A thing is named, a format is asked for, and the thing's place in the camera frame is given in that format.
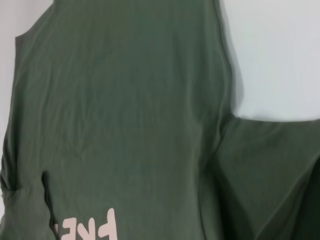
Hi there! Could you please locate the dark green printed t-shirt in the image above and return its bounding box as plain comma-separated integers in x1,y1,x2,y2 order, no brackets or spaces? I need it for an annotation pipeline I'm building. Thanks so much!
0,0,320,240

